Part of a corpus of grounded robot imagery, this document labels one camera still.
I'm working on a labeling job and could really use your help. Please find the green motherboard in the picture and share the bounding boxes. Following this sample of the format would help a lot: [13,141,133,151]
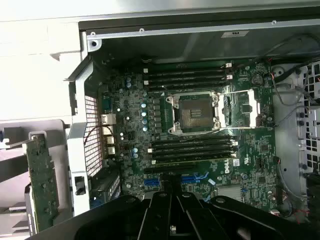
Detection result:
[98,59,280,218]

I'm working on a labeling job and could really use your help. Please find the blue expansion slot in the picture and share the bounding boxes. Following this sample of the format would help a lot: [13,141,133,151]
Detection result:
[143,174,202,188]

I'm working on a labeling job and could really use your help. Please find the black long expansion slot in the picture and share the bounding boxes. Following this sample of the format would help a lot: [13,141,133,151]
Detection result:
[143,163,197,174]

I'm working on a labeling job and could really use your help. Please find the red black twisted wire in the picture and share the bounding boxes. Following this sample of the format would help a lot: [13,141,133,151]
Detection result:
[83,124,115,151]

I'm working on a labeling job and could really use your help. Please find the silver chipset heatsink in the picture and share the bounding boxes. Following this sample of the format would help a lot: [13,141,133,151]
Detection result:
[216,185,245,201]

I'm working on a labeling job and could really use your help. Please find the silver socket cover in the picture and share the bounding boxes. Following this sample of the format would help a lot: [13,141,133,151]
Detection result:
[216,89,262,128]

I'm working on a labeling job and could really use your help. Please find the grey parts rack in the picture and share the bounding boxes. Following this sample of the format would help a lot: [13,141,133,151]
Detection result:
[0,119,73,240]

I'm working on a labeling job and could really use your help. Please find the grey open PC case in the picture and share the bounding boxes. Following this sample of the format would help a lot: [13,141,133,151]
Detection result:
[63,7,320,240]

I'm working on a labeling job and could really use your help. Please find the silver disk bay cage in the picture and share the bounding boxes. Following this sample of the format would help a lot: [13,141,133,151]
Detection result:
[296,59,320,176]

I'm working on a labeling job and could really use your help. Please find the CPU socket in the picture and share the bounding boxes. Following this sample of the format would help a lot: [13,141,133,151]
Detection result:
[164,92,221,135]

